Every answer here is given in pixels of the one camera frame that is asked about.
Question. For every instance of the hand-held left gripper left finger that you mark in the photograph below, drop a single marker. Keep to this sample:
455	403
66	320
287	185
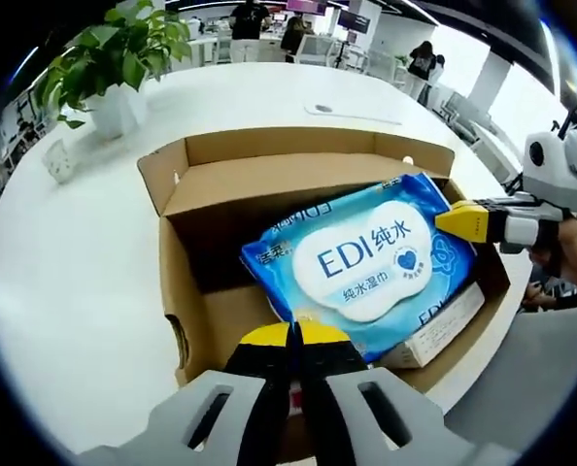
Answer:
211	412

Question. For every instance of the blue wet wipes pack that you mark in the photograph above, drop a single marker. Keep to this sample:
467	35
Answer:
356	272

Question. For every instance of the white mesh office chair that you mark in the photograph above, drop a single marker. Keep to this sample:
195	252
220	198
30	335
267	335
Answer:
536	364

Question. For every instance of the flat white carton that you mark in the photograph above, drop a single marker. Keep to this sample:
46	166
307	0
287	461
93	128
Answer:
439	335

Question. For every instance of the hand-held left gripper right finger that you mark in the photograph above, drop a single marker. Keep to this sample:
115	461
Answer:
366	412

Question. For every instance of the dark monitor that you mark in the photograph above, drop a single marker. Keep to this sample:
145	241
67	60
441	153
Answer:
354	20

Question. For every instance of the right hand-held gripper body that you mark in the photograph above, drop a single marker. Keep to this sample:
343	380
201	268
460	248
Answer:
555	170

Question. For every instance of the brown cardboard shoe box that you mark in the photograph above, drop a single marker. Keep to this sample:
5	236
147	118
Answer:
211	310

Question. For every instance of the green plant white pot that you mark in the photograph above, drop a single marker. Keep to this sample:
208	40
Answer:
123	48

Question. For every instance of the purple wall screen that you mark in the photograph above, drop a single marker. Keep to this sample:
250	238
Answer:
308	5

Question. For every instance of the small white cup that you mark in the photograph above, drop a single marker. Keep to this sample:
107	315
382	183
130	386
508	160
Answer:
57	162

